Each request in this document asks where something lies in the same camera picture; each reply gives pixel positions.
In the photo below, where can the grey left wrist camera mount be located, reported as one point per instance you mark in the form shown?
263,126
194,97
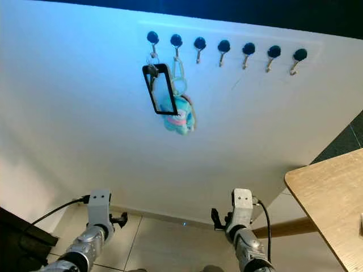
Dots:
100,203

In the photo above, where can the black framed card holder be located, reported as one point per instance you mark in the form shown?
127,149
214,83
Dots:
146,85

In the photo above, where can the white hook rack board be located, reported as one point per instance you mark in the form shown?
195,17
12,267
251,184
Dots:
238,35

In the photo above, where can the black knob metal hook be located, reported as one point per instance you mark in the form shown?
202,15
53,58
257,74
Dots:
274,51
152,37
176,39
199,42
248,48
300,54
224,45

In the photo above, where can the black furniture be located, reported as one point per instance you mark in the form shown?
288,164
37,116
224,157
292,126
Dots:
20,243

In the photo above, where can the wooden table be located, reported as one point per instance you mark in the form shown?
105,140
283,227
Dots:
329,198

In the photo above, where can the dark grey rug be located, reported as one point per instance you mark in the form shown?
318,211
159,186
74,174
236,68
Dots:
343,148

